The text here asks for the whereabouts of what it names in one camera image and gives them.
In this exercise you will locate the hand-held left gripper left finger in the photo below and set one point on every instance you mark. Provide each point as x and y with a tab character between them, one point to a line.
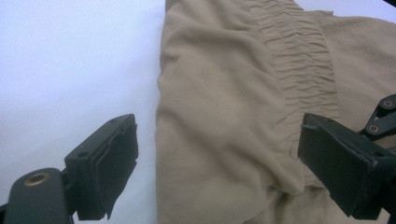
102	168

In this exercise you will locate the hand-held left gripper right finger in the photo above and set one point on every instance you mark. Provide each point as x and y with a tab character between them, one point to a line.
342	161

